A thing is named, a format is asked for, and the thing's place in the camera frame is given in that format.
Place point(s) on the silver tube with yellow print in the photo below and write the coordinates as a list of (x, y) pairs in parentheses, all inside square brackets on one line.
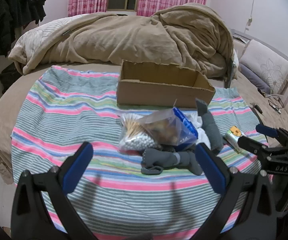
[(234, 138)]

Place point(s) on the hanging dark clothes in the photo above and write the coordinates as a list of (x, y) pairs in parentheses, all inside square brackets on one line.
[(11, 2)]

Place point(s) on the grey metal panel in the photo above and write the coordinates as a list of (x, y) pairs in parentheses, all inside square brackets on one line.
[(230, 72)]

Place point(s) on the grey sock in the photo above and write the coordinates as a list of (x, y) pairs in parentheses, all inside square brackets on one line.
[(212, 130), (174, 158)]

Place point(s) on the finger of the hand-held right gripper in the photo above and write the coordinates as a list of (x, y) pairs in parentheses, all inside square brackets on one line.
[(266, 129), (249, 143)]

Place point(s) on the dark cloth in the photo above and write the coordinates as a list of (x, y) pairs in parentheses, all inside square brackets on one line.
[(8, 76)]

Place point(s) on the grey pillow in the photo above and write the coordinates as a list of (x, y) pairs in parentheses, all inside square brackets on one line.
[(254, 78)]

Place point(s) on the small black device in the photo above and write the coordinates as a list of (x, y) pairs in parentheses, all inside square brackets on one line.
[(257, 108)]

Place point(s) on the striped towel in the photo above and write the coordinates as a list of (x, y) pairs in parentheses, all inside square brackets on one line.
[(71, 110)]

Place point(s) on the beige blanket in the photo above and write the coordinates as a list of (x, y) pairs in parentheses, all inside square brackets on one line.
[(124, 37)]

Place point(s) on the white socks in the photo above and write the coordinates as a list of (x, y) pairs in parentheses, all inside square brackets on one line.
[(204, 136)]

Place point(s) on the beige pillow with flower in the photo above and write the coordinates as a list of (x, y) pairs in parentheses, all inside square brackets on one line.
[(269, 65)]

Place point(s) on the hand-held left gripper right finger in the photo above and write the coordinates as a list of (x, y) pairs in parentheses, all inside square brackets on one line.
[(210, 167)]

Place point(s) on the bag of cotton swabs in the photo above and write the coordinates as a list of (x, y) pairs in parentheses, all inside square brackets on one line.
[(134, 135)]

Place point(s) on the grey metal headboard frame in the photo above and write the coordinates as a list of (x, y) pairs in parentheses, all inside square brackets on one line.
[(279, 56)]

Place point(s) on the brown cardboard box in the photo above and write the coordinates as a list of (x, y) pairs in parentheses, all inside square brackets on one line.
[(159, 92)]

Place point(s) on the clear zip bag blue seal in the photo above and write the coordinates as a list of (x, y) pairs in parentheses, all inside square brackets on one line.
[(164, 127)]

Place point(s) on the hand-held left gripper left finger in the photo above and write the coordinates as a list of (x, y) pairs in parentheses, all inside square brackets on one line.
[(80, 165)]

